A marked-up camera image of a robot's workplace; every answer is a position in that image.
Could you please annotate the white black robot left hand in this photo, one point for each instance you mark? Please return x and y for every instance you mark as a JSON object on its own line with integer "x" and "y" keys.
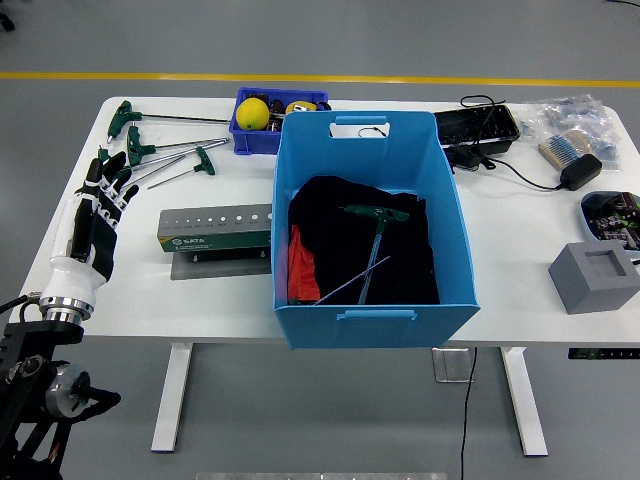
{"x": 75, "y": 275}

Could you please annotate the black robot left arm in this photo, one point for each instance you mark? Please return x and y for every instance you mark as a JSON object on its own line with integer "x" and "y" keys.
{"x": 30, "y": 340}

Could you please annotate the blue folding plastic box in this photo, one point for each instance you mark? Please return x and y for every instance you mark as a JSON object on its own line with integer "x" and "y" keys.
{"x": 375, "y": 332}

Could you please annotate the white table leg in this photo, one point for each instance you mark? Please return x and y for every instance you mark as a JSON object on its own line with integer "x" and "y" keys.
{"x": 525, "y": 405}
{"x": 172, "y": 400}

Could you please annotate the small dark blue parts bin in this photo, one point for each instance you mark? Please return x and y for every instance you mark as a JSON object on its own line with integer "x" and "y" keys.
{"x": 255, "y": 145}

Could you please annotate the red cloth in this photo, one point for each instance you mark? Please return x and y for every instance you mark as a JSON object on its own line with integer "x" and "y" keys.
{"x": 300, "y": 270}

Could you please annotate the yellow ball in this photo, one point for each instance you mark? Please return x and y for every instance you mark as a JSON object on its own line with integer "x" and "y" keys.
{"x": 252, "y": 114}

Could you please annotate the brown rectangular block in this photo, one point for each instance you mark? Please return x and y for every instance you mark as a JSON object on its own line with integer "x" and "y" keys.
{"x": 257, "y": 96}

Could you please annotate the dark cylindrical jar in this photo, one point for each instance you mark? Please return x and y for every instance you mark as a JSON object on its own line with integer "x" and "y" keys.
{"x": 277, "y": 107}

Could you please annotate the black chair caster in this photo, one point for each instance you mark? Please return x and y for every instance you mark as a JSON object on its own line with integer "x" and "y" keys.
{"x": 5, "y": 21}

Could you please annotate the black cloth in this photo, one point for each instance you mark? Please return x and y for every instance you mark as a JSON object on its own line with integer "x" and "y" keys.
{"x": 340, "y": 235}

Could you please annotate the yellow tape measure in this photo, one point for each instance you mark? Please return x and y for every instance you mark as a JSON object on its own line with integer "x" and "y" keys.
{"x": 301, "y": 106}

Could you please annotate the metal floor plate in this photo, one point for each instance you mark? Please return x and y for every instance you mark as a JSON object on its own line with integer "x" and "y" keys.
{"x": 450, "y": 365}

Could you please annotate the small black device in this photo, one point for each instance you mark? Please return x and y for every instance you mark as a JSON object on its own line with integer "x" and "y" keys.
{"x": 465, "y": 157}

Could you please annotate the black plastic tray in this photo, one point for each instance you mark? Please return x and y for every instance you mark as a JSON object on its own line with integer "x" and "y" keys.
{"x": 475, "y": 125}

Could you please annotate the tan resistor strip bundle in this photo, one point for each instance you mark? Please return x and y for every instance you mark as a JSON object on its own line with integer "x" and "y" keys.
{"x": 562, "y": 149}

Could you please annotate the grey block with square recess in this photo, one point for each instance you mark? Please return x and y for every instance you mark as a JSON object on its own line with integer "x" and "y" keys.
{"x": 585, "y": 290}

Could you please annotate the black power adapter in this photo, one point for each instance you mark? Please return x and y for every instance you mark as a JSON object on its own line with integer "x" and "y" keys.
{"x": 580, "y": 171}

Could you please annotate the pale blue shallow dish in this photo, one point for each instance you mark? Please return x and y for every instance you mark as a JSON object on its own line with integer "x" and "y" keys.
{"x": 590, "y": 210}

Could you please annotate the clear plastic bag of resistors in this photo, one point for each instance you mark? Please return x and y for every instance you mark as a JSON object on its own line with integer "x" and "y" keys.
{"x": 575, "y": 115}

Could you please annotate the black table control panel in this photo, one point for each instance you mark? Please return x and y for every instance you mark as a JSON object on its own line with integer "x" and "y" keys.
{"x": 605, "y": 353}

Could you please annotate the dark electronic parts pile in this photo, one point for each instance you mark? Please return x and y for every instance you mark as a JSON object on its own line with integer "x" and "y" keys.
{"x": 617, "y": 220}

